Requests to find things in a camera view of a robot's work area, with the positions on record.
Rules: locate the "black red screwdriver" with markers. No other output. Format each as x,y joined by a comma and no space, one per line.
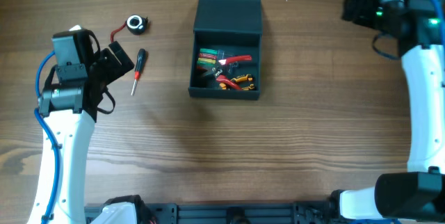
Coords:
140,63

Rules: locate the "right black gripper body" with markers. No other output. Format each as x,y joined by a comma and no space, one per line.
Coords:
357,7

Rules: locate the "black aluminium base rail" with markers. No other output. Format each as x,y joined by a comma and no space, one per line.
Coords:
284,213

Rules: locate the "orange black pliers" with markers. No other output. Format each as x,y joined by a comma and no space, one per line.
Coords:
241,82

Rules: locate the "red handled wire strippers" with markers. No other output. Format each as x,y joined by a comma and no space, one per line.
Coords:
216,71

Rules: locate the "clear case coloured bits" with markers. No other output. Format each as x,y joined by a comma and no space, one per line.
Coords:
208,58

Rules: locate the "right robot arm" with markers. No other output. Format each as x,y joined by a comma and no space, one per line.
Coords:
418,193

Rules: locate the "black white tape measure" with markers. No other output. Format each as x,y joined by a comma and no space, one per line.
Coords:
135,24

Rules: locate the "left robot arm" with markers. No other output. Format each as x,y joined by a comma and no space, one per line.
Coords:
70,84

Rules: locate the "dark green open box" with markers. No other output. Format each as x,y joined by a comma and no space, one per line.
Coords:
234,26

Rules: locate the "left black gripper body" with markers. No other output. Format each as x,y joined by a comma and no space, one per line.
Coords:
113,61

